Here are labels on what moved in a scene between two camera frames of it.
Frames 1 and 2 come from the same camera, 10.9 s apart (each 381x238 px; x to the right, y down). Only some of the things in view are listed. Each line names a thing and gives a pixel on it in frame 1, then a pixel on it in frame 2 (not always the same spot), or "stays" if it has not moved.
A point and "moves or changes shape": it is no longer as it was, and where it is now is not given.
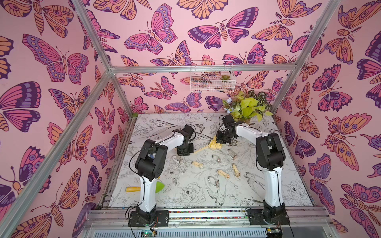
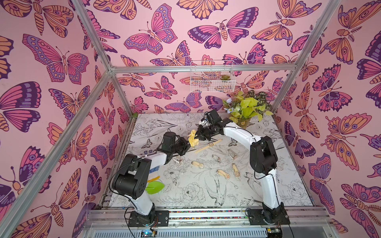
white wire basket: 212,76 stays
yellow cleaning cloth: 214,144 moves or changes shape
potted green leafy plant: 247,104 stays
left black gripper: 179,152 → 185,146
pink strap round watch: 217,159 stays
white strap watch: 231,153 stays
